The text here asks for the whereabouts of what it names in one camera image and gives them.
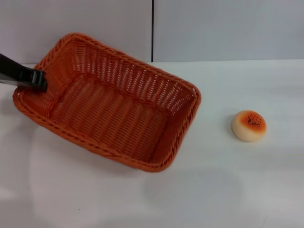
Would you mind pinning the orange woven plastic basket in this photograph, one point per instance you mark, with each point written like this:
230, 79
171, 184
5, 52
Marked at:
111, 123

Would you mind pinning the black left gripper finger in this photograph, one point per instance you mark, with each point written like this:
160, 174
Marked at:
14, 67

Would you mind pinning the round toy bread bun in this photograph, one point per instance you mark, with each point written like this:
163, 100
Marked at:
247, 130

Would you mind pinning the black vertical wall strip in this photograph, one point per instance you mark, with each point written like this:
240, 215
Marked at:
152, 31

